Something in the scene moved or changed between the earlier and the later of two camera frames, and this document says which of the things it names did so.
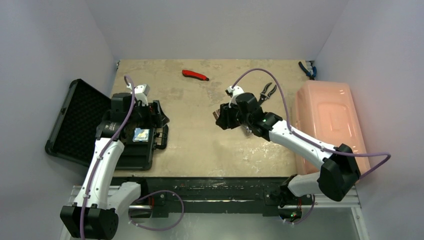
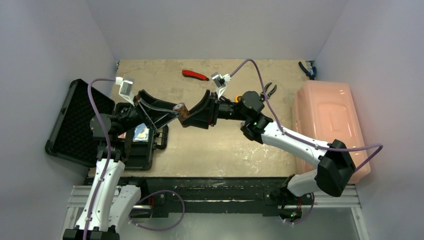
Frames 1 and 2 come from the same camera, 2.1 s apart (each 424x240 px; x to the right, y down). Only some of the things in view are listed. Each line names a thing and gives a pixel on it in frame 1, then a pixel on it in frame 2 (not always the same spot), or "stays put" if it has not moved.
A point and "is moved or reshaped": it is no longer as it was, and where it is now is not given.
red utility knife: [193, 74] stays put
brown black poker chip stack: [216, 113] is moved or reshaped
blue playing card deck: [141, 135] stays put
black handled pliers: [263, 96] stays put
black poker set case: [74, 135] stays put
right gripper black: [224, 116] -> [213, 109]
